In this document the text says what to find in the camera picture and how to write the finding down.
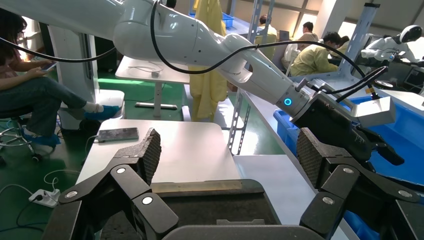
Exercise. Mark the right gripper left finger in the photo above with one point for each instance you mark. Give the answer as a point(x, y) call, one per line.
point(126, 185)

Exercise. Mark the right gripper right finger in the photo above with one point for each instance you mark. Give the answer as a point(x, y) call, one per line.
point(334, 172)

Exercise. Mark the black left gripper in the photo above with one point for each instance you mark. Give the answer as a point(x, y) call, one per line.
point(331, 126)

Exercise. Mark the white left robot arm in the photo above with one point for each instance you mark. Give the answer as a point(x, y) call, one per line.
point(182, 36)

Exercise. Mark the blue plastic bin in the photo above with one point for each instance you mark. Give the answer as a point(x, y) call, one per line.
point(407, 139)

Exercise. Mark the dark smartphone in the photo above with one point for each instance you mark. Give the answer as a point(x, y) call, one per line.
point(117, 134)

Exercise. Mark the dark computer monitor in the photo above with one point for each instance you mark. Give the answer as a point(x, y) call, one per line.
point(414, 78)

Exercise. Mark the white power strip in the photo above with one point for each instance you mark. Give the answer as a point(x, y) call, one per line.
point(44, 198)

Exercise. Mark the white humanoid robot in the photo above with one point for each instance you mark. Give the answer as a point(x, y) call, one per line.
point(381, 46)

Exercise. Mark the bending person in yellow jacket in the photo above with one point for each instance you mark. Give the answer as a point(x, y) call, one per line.
point(311, 61)

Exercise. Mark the dark-haired person in yellow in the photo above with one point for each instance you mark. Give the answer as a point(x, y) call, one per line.
point(341, 48)

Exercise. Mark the white background table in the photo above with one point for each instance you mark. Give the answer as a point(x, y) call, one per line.
point(172, 74)

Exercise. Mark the seated person with phone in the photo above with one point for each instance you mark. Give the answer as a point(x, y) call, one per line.
point(39, 96)

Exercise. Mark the white standing fan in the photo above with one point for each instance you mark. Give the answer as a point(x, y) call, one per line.
point(291, 53)

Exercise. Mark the hanging yellow coat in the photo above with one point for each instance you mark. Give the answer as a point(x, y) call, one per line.
point(208, 89)

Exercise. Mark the black stool with casters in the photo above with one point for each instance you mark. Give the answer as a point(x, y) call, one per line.
point(16, 114)

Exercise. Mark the standing person in beige top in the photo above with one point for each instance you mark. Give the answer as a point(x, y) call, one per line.
point(308, 38)

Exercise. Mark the open laptop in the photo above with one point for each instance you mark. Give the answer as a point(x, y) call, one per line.
point(285, 35)

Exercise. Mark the person in yellow vest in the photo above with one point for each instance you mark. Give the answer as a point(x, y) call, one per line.
point(270, 36)

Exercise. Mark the small blue background bin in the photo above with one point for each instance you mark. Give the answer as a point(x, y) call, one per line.
point(228, 19)

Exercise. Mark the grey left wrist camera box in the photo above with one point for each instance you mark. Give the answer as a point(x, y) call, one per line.
point(377, 111)

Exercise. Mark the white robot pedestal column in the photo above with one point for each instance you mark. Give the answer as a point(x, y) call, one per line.
point(71, 76)

